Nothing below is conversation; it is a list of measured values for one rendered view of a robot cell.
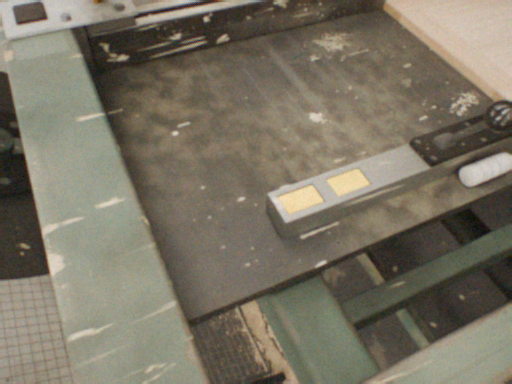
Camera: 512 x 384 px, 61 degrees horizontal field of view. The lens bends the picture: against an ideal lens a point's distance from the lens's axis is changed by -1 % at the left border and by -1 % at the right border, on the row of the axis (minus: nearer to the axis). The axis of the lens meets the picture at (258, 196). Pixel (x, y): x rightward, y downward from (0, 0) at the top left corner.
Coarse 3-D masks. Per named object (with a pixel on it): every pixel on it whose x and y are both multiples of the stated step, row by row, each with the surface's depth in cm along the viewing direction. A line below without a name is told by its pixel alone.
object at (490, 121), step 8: (496, 104) 49; (504, 104) 49; (488, 112) 50; (496, 112) 49; (504, 112) 49; (488, 120) 50; (496, 120) 49; (504, 120) 49; (464, 128) 56; (472, 128) 54; (480, 128) 53; (496, 128) 50; (504, 128) 49; (440, 136) 60; (448, 136) 59; (456, 136) 57; (464, 136) 56; (440, 144) 59; (448, 144) 59
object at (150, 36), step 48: (48, 0) 68; (96, 0) 68; (192, 0) 77; (240, 0) 77; (288, 0) 80; (336, 0) 85; (384, 0) 91; (96, 48) 71; (144, 48) 75; (192, 48) 79
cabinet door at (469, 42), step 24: (408, 0) 91; (432, 0) 92; (456, 0) 92; (480, 0) 93; (504, 0) 94; (408, 24) 87; (432, 24) 86; (456, 24) 87; (480, 24) 87; (504, 24) 87; (432, 48) 83; (456, 48) 81; (480, 48) 82; (504, 48) 82; (480, 72) 76; (504, 72) 77; (504, 96) 72
